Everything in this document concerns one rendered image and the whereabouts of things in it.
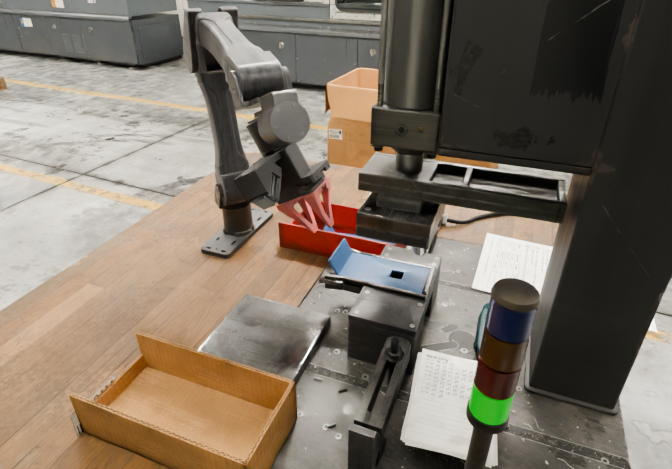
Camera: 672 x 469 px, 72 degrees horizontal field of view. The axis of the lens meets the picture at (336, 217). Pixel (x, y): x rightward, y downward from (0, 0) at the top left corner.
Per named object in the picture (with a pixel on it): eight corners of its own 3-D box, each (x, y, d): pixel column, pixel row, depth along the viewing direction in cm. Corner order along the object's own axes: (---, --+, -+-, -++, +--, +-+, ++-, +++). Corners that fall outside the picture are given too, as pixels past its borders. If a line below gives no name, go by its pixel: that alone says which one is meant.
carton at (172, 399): (148, 369, 71) (137, 330, 67) (298, 421, 63) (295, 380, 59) (79, 441, 60) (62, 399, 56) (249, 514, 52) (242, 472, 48)
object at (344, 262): (342, 252, 82) (343, 237, 80) (430, 270, 77) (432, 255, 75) (328, 274, 76) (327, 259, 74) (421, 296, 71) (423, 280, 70)
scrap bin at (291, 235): (303, 220, 108) (302, 197, 106) (408, 241, 101) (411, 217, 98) (279, 246, 99) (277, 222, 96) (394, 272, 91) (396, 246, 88)
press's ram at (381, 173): (384, 197, 80) (394, 8, 65) (546, 225, 72) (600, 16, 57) (348, 251, 65) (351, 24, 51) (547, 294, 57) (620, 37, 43)
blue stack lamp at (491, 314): (487, 308, 43) (493, 279, 41) (531, 318, 42) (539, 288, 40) (483, 336, 40) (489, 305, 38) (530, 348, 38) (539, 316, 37)
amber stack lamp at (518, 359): (481, 337, 44) (487, 309, 43) (523, 347, 43) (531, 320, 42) (476, 365, 41) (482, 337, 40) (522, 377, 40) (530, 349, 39)
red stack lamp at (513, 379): (476, 363, 46) (481, 338, 45) (516, 374, 45) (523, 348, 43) (471, 392, 43) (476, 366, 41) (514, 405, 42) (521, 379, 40)
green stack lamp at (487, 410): (471, 387, 48) (475, 364, 46) (510, 399, 47) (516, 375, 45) (466, 417, 45) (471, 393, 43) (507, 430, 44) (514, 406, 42)
